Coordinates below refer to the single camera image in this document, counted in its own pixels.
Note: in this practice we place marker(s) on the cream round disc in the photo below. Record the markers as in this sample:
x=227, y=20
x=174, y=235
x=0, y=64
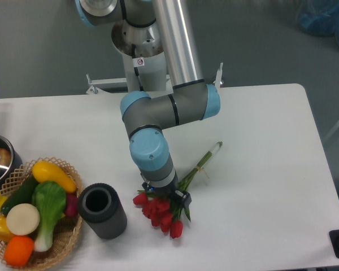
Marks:
x=23, y=219

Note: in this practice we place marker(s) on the blue plastic bag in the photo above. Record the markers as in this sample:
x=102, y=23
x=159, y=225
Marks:
x=319, y=18

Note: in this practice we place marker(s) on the yellow squash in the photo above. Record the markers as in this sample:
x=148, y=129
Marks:
x=45, y=171

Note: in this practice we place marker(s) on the yellow bell pepper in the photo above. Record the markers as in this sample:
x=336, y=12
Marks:
x=5, y=234

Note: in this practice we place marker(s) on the red radish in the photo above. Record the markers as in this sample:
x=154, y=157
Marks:
x=71, y=209

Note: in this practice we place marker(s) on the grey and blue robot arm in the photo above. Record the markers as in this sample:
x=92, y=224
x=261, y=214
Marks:
x=146, y=114

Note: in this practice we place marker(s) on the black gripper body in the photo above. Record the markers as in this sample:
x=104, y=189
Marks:
x=159, y=188

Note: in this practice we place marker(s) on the green bok choy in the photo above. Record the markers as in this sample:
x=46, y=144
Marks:
x=50, y=200

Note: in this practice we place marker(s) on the dark grey ribbed vase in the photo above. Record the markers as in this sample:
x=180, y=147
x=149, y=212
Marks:
x=100, y=207

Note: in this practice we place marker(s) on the woven wicker basket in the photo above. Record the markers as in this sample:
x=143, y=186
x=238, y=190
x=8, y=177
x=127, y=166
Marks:
x=66, y=232

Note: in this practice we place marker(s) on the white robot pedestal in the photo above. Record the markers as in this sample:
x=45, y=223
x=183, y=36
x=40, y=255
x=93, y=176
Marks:
x=164, y=48

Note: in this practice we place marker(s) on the dark green cucumber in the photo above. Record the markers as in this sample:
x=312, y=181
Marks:
x=23, y=194

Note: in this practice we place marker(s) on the red tulip bouquet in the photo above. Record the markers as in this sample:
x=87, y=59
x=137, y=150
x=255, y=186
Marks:
x=163, y=212

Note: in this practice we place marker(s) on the orange fruit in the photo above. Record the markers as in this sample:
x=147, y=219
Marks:
x=18, y=251

